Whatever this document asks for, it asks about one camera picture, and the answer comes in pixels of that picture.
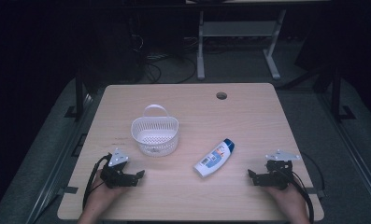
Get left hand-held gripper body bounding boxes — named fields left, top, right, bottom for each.
left=99, top=147, right=136, bottom=189

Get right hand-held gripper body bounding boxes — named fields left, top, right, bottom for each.
left=260, top=149, right=301, bottom=191

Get person's left hand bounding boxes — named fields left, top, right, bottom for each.
left=84, top=169, right=130, bottom=217

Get person's right hand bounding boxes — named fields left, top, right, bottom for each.
left=262, top=182, right=309, bottom=218

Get black tape strip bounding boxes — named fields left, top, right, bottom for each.
left=62, top=185, right=79, bottom=195
left=305, top=187, right=327, bottom=198

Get white shampoo bottle blue cap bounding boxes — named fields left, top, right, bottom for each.
left=193, top=137, right=236, bottom=178

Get white plastic basket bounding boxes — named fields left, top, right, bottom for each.
left=130, top=104, right=180, bottom=158

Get black metal stand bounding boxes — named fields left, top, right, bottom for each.
left=64, top=66, right=92, bottom=121
left=329, top=65, right=357, bottom=123

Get dark computer tower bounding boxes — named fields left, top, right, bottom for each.
left=88, top=13, right=145, bottom=91

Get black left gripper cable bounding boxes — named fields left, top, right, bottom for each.
left=81, top=153, right=113, bottom=210

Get thin black cable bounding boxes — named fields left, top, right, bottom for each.
left=299, top=151, right=327, bottom=191

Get aluminium floor rail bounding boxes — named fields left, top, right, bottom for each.
left=25, top=92, right=95, bottom=224
left=316, top=91, right=371, bottom=217

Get black floor cables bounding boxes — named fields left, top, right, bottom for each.
left=143, top=53, right=198, bottom=85

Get white metal desk frame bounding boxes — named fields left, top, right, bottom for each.
left=195, top=8, right=288, bottom=81

